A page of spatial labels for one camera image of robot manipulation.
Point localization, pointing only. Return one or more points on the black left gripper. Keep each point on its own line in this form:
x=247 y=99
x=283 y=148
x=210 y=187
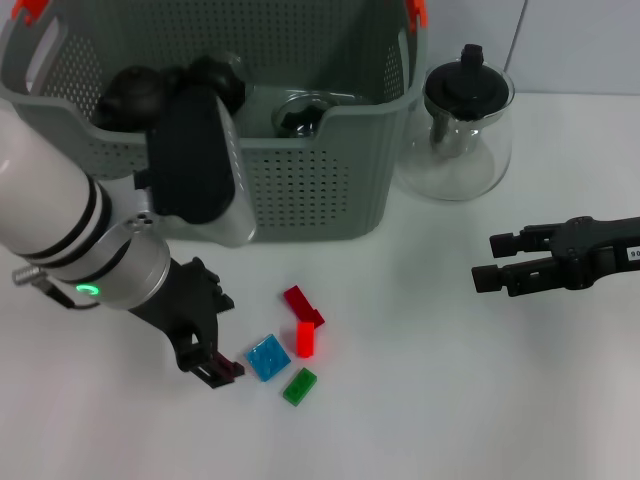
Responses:
x=190 y=310

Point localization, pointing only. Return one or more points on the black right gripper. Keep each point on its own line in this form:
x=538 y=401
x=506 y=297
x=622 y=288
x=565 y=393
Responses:
x=600 y=250

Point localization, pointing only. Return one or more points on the blue square toy brick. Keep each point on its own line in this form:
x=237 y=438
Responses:
x=267 y=359

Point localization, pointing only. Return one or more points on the glass teacup black sleeve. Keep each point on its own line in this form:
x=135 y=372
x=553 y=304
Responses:
x=300 y=122
x=220 y=77

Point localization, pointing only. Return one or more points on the grey perforated storage bin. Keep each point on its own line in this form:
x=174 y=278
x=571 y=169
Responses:
x=325 y=190

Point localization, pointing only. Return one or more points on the tall orange-red toy brick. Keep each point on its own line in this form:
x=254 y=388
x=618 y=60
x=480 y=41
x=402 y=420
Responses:
x=306 y=340

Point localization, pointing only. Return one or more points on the dark red toy brick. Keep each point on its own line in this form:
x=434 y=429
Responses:
x=299 y=302

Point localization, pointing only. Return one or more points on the green flat toy brick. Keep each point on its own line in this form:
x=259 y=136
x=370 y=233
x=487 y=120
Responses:
x=300 y=387

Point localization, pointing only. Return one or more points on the glass teapot black lid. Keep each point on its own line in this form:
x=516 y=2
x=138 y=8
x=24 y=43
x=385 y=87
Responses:
x=465 y=85

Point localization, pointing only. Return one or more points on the dark clay teapot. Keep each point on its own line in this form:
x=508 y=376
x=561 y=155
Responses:
x=130 y=95

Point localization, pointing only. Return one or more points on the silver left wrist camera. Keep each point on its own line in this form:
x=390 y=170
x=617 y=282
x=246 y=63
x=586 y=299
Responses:
x=195 y=160

